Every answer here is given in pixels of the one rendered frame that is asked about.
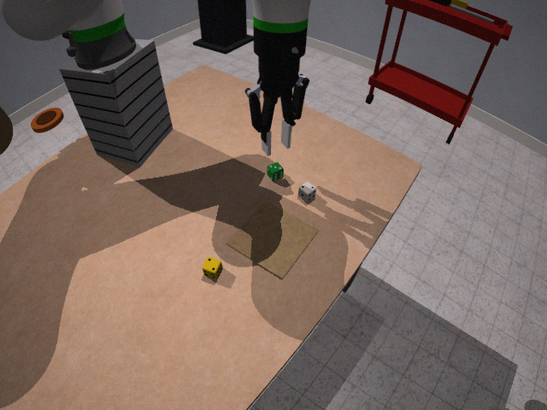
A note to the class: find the yellow die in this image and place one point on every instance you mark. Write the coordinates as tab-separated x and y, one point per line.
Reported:
212	267

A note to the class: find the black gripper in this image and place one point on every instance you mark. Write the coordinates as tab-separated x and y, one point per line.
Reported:
268	82

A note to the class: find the green die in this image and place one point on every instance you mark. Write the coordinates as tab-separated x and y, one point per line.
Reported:
275	171

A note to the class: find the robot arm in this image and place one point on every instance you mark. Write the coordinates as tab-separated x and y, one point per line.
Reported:
280	28

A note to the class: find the grey die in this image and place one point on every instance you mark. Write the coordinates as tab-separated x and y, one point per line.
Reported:
307	191

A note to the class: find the tan flat mat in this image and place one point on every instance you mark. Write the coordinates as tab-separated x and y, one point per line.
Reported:
272	238

